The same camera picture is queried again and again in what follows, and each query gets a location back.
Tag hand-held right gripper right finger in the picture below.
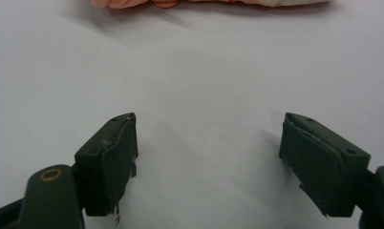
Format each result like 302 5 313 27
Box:
278 112 372 219

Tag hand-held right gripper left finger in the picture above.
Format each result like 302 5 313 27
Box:
74 112 139 227

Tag pink glove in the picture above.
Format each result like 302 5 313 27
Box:
91 0 330 10

